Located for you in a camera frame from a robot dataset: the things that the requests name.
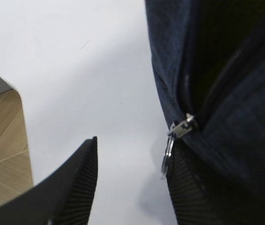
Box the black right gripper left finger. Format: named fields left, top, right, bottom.
left=0, top=137, right=98, bottom=225

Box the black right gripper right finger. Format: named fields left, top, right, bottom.
left=166, top=141, right=265, bottom=225

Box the navy blue lunch bag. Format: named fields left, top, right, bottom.
left=145, top=0, right=265, bottom=192

